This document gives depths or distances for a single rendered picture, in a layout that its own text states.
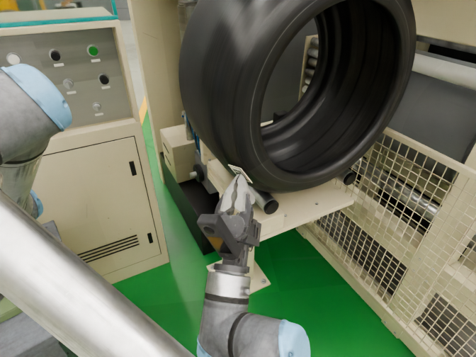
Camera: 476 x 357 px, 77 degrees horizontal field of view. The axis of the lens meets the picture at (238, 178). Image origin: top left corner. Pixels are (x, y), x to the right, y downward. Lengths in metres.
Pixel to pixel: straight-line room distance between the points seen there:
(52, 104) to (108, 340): 0.35
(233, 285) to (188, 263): 1.24
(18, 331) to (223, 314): 0.67
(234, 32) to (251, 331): 0.52
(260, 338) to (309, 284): 1.25
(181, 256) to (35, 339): 1.00
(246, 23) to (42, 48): 0.83
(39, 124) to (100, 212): 1.01
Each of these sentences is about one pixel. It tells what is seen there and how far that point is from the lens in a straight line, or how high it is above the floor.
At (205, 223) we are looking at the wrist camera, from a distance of 0.57.
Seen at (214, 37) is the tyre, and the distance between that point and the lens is 0.63.
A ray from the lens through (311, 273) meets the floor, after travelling 1.84.
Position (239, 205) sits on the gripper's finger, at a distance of 0.65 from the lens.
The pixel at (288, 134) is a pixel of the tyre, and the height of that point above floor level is 0.95.
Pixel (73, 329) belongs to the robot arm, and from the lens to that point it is 0.45.
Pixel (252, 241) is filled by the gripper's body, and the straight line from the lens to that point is 0.66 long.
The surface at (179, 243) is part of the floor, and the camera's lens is 1.96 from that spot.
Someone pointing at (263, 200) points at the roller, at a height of 0.92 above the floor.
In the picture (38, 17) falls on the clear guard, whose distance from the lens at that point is 1.23.
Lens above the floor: 1.44
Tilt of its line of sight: 36 degrees down
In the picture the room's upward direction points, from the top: straight up
